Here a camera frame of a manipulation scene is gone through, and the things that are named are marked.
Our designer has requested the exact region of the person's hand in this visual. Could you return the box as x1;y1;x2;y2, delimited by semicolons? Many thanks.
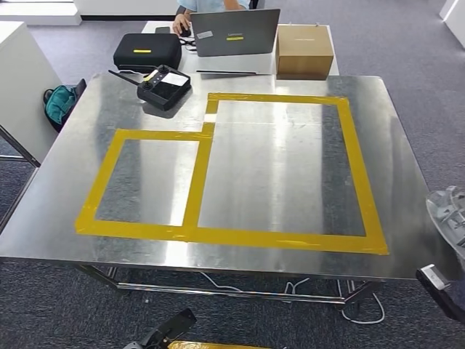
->
172;12;192;37

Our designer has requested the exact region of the yellow floor tape square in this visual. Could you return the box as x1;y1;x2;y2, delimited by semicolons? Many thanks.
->
167;339;288;349

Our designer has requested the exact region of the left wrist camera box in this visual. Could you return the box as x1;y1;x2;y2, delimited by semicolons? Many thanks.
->
124;308;197;349

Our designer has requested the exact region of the steel workbench table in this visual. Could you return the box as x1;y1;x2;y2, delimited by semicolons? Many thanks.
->
0;72;461;309

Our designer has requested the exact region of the teal and black backpack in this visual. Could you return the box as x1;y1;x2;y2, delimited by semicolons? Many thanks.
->
43;79;87;133

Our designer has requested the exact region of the grey laptop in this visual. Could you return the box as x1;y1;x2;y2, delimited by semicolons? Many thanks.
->
190;8;281;76

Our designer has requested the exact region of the black remote controller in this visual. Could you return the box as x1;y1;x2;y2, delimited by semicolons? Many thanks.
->
108;63;192;113

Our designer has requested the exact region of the white desk steel frame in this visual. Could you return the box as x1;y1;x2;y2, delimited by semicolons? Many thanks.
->
0;21;63;235

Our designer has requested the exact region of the white cable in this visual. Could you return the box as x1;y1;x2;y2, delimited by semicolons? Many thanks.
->
335;279;386;325
197;272;244;293

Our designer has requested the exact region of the black carrying case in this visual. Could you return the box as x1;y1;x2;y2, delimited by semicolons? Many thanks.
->
112;32;182;74

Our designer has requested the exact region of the person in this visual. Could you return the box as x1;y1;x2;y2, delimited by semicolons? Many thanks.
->
172;0;255;37

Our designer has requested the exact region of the grey plastic wheel hubcap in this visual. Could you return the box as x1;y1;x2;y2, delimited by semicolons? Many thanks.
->
426;185;465;263

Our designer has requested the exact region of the white platform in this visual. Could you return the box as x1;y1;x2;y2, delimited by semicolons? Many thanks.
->
0;0;82;26
439;0;465;49

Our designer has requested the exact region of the brown cardboard box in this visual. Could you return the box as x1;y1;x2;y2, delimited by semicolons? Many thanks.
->
275;24;334;81

